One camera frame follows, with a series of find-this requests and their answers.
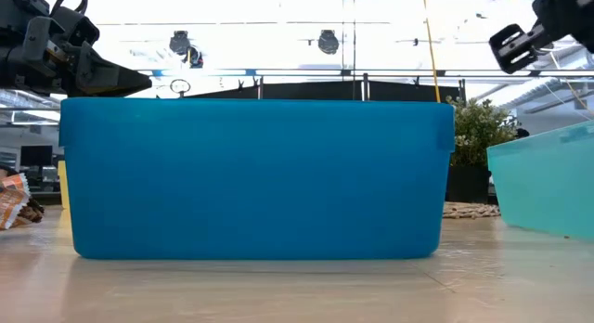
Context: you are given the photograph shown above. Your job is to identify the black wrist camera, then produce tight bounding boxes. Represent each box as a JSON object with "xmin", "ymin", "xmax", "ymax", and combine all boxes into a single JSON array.
[{"xmin": 49, "ymin": 6, "xmax": 101, "ymax": 48}]

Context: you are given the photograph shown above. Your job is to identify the blue plastic bin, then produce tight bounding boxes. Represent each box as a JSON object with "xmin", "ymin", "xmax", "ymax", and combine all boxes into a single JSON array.
[{"xmin": 58, "ymin": 97, "xmax": 456, "ymax": 261}]

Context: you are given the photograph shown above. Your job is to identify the black hanging fixture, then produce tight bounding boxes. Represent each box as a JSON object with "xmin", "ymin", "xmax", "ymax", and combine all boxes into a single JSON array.
[
  {"xmin": 317, "ymin": 29, "xmax": 341, "ymax": 56},
  {"xmin": 168, "ymin": 29, "xmax": 192, "ymax": 56}
]

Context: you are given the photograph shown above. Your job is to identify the gold orange granola bar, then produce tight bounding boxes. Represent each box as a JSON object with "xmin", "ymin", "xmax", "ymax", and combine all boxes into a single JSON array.
[{"xmin": 0, "ymin": 173, "xmax": 32, "ymax": 231}]

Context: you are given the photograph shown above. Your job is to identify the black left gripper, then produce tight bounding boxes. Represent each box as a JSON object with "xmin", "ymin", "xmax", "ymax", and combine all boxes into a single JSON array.
[{"xmin": 0, "ymin": 0, "xmax": 153, "ymax": 98}]

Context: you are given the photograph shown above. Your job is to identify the teal translucent plastic bin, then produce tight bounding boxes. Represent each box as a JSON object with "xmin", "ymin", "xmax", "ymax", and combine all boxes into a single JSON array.
[{"xmin": 485, "ymin": 121, "xmax": 594, "ymax": 243}]

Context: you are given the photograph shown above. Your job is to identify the black computer monitor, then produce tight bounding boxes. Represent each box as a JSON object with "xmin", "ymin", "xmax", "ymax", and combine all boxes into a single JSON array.
[{"xmin": 19, "ymin": 145, "xmax": 54, "ymax": 167}]

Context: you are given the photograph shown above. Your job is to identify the black partition panel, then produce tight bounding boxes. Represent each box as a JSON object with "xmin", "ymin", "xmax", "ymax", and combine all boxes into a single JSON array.
[{"xmin": 185, "ymin": 79, "xmax": 467, "ymax": 101}]

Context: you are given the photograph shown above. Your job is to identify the round woven wicker mat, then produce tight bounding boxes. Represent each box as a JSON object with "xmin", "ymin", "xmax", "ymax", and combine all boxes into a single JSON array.
[{"xmin": 442, "ymin": 200, "xmax": 502, "ymax": 221}]

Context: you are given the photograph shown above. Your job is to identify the thick yellow cable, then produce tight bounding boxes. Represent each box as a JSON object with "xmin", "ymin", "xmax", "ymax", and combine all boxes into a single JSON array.
[{"xmin": 420, "ymin": 0, "xmax": 442, "ymax": 104}]

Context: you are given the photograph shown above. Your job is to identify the artificial potted plant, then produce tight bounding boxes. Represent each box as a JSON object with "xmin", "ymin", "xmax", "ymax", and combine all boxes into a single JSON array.
[{"xmin": 445, "ymin": 95, "xmax": 519, "ymax": 204}]

